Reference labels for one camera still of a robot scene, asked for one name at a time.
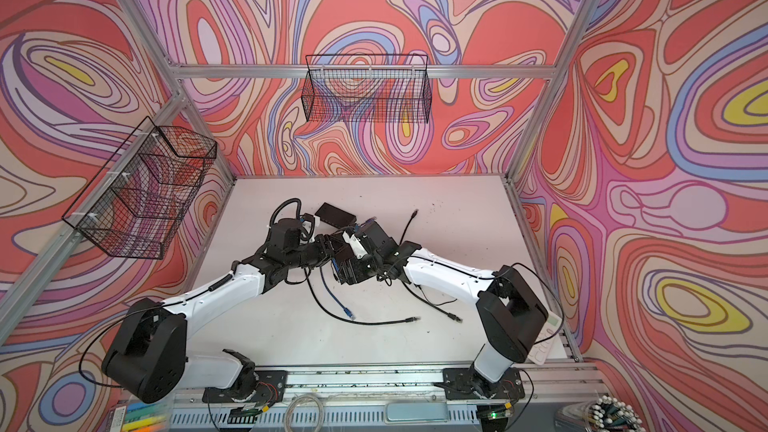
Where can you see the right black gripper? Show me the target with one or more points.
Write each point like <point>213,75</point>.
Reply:
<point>360,276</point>

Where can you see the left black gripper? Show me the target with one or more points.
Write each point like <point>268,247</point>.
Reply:
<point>325,249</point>

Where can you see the black network switch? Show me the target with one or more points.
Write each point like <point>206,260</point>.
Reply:
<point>346,265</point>
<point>335,217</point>

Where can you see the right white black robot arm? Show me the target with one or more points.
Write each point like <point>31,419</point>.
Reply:
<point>510,312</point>

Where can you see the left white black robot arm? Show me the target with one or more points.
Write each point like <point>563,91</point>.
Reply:
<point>148,356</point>

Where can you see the grey flat device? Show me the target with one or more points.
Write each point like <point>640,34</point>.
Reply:
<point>416,412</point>

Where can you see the white calculator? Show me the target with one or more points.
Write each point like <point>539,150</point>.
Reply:
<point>544,343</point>

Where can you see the box of coloured markers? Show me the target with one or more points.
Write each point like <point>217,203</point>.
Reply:
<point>136,416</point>

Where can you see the aluminium front rail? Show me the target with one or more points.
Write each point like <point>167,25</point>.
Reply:
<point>353,398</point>

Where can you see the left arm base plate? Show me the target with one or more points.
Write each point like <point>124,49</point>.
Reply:
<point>266,386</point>

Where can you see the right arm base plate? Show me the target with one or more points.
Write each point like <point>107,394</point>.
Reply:
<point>467,384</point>

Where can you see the black wire basket back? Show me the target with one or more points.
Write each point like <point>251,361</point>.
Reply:
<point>367,88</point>

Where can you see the black wire basket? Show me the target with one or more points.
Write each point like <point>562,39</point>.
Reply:
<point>140,204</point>
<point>367,88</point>

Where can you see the black wire basket left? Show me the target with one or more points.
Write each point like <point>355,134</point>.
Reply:
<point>140,204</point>

